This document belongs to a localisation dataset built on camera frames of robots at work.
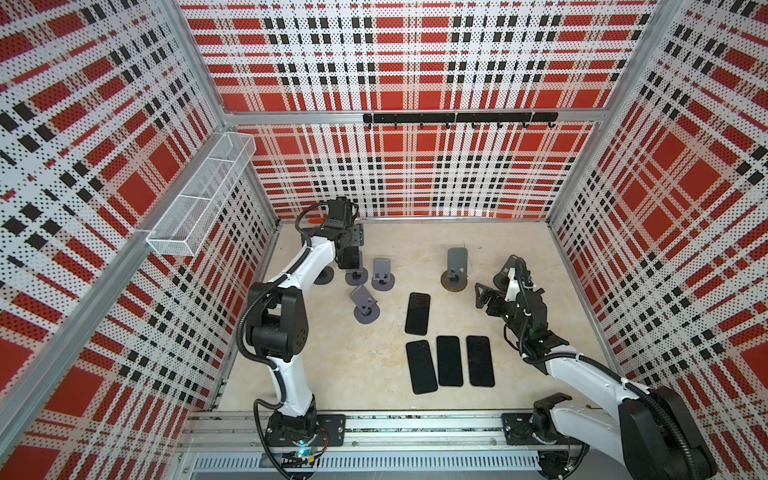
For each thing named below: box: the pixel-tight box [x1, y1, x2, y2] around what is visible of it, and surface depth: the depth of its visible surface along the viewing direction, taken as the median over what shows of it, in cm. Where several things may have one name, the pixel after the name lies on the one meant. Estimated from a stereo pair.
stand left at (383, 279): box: [371, 258, 396, 291], surface depth 100 cm
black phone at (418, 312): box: [404, 292, 431, 336], surface depth 96 cm
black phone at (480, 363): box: [466, 335, 495, 387], surface depth 88 cm
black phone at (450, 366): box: [436, 336, 463, 387], surface depth 87 cm
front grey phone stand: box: [350, 284, 381, 324], surface depth 93 cm
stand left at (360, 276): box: [345, 250, 369, 286], surface depth 106 cm
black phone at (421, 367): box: [406, 340, 438, 395], surface depth 86 cm
